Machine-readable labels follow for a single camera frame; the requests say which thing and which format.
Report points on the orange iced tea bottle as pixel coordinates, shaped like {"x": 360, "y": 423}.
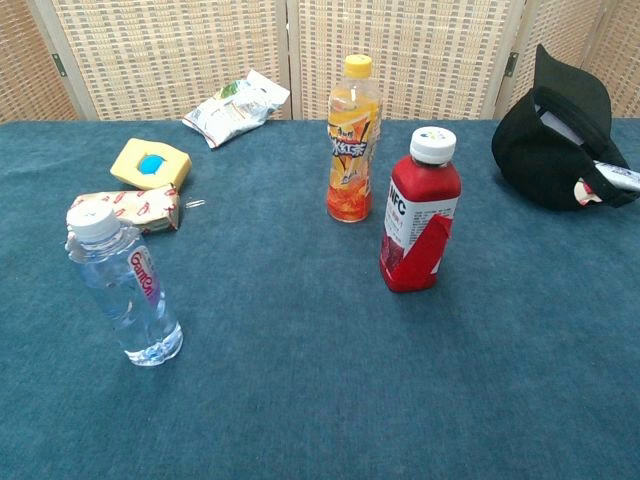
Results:
{"x": 350, "y": 150}

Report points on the red juice bottle white cap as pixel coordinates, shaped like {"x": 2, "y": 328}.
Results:
{"x": 420, "y": 220}

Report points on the metal paper clip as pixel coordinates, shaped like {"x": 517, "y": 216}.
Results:
{"x": 195, "y": 203}

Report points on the blue table cloth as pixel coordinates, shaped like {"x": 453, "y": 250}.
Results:
{"x": 300, "y": 375}

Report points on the white crumpled snack bag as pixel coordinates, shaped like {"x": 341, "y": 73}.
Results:
{"x": 235, "y": 110}

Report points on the cream red printed snack packet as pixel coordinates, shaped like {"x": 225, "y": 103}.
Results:
{"x": 145, "y": 205}

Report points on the yellow sponge with blue centre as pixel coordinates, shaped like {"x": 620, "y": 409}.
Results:
{"x": 150, "y": 165}

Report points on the clear water bottle white cap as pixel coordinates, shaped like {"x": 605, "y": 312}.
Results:
{"x": 127, "y": 280}

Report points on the woven rattan folding screen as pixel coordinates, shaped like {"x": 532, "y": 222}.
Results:
{"x": 400, "y": 55}

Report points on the black baseball cap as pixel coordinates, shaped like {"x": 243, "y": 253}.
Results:
{"x": 545, "y": 150}

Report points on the white marker pen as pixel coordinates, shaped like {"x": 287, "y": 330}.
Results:
{"x": 620, "y": 176}

